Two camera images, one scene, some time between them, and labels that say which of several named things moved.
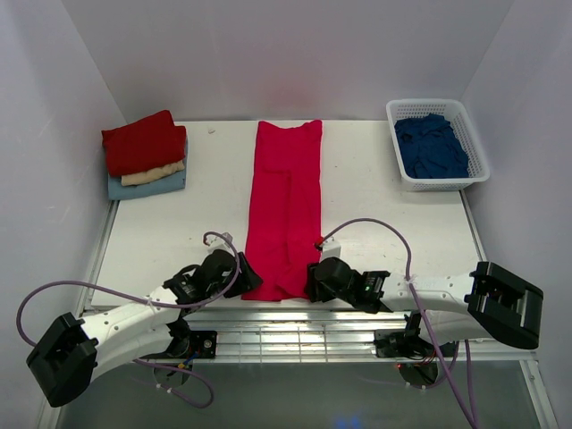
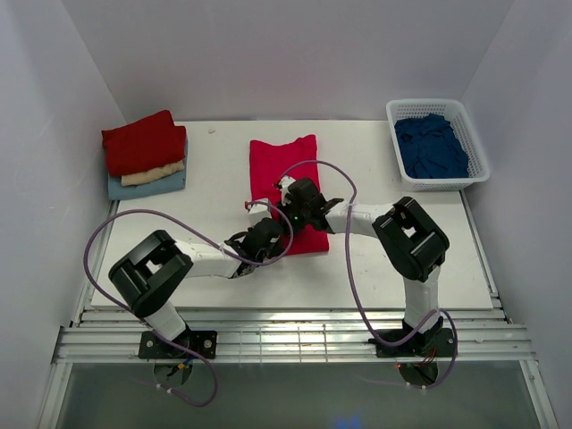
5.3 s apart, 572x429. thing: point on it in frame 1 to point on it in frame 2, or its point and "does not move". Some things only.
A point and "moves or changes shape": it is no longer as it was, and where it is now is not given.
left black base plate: (198, 345) does not move
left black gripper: (247, 277) to (272, 226)
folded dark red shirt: (143, 143) does not move
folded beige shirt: (152, 174) does not move
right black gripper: (311, 282) to (294, 193)
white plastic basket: (453, 112) does not move
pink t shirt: (284, 219) moves or changes shape
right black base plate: (408, 344) does not move
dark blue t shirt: (429, 147) does not move
